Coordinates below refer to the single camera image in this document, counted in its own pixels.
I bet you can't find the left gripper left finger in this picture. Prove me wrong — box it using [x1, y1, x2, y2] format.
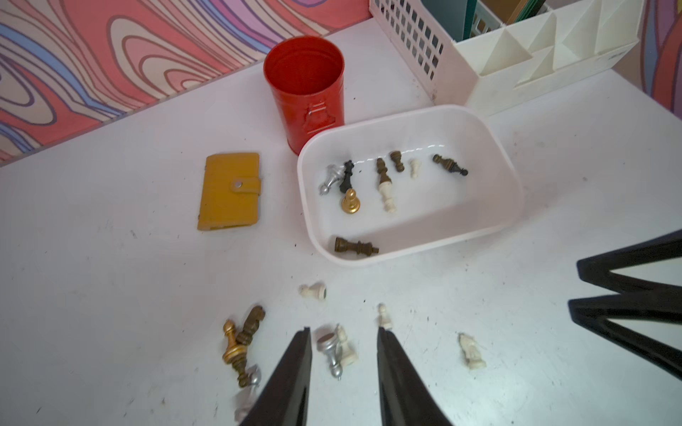
[241, 328, 313, 426]

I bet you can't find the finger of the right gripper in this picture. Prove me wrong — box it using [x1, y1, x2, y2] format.
[577, 230, 681, 298]
[568, 297, 681, 379]

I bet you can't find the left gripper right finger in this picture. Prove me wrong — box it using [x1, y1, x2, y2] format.
[378, 328, 452, 426]

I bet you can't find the gold pawn chess piece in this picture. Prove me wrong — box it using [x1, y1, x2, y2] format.
[341, 188, 361, 214]

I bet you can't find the black king chess piece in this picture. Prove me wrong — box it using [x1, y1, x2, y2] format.
[339, 160, 354, 195]

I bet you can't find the bronze pawn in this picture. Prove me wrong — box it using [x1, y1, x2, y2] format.
[389, 150, 405, 173]

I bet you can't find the bronze queen chess piece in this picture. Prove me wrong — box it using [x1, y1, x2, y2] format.
[376, 158, 392, 185]

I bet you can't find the silver pawn chess piece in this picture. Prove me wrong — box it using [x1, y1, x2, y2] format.
[319, 164, 346, 195]

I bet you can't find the bronze rook chess piece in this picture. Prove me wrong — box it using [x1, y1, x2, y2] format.
[433, 154, 469, 177]

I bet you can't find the white pawn chess piece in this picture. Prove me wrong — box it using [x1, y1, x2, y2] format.
[410, 158, 422, 179]

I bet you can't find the white bishop chess piece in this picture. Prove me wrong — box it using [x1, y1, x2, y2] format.
[336, 324, 359, 368]

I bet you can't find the silver bishop chess piece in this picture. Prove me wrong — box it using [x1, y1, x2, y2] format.
[316, 332, 343, 380]

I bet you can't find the white knight chess piece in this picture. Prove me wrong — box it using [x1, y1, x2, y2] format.
[458, 333, 487, 370]

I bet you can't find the white small chess piece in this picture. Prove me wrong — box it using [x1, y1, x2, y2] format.
[298, 282, 327, 301]

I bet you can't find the white plastic storage box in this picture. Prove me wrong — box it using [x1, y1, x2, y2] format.
[297, 105, 524, 266]

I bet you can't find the silver piece lower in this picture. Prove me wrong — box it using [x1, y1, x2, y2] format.
[233, 365, 263, 425]

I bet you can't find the small white pawn piece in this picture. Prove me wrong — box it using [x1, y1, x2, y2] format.
[378, 303, 394, 330]

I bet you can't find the yellow wallet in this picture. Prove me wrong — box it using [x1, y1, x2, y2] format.
[197, 153, 261, 231]

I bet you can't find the white desk file organizer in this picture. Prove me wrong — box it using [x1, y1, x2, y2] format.
[369, 0, 644, 115]

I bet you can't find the brown cardboard folder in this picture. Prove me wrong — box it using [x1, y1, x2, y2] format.
[483, 0, 545, 25]

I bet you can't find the red metal bucket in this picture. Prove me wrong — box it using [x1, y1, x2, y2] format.
[263, 35, 346, 154]

